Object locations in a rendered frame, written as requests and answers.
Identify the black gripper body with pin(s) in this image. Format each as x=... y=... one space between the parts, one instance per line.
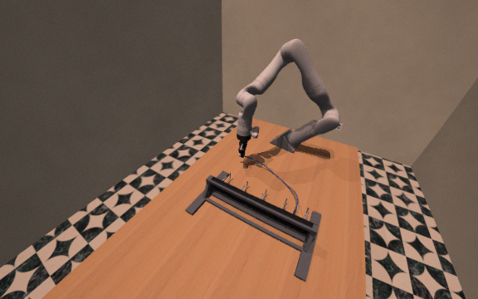
x=243 y=139

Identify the dark grey patch panel rack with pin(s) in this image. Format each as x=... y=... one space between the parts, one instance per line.
x=278 y=218

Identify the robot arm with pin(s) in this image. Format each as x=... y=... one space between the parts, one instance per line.
x=292 y=51

